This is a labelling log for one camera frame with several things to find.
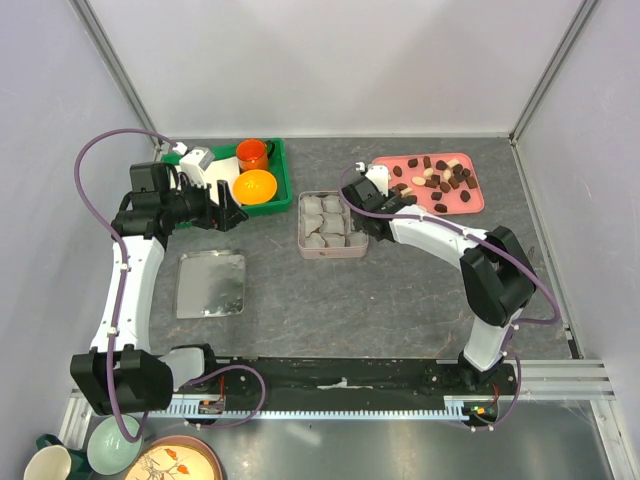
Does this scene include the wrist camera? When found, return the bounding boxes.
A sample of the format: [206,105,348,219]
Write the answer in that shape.
[355,162,391,196]
[179,147,215,188]

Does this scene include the silver tin lid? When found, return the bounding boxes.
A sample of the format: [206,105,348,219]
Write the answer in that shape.
[174,250,246,320]

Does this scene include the light green bowl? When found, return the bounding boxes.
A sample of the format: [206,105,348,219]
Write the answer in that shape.
[87,417,142,476]

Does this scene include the yellow bowl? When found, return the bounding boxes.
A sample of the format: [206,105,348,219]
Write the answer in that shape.
[232,169,278,206]

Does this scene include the green plastic bin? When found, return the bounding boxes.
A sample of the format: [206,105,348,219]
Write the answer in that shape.
[161,138,293,217]

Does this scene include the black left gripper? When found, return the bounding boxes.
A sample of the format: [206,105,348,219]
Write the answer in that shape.
[162,174,248,232]

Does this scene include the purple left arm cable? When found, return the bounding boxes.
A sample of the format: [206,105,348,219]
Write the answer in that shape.
[73,128,187,444]

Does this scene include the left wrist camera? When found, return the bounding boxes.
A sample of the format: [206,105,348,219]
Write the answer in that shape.
[179,147,215,188]

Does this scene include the pink chocolate tin box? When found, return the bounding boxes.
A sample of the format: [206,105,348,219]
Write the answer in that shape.
[297,190,369,260]

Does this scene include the cream and green mug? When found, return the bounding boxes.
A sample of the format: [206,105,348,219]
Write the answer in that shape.
[23,434,93,480]

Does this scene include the pink painted plate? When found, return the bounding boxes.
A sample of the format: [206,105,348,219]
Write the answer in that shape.
[125,435,224,480]

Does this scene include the pink tray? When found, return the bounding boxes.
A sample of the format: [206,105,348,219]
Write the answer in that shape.
[373,153,485,215]

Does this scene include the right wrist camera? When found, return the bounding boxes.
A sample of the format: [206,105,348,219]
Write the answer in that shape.
[355,162,391,196]

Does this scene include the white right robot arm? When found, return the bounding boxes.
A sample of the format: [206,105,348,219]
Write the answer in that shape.
[340,176,536,394]

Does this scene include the orange mug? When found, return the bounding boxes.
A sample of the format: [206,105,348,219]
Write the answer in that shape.
[235,138,276,172]

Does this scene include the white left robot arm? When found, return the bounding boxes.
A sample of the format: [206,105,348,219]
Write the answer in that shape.
[70,162,248,415]

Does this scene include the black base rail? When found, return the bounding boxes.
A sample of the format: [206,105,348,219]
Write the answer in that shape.
[164,357,518,421]

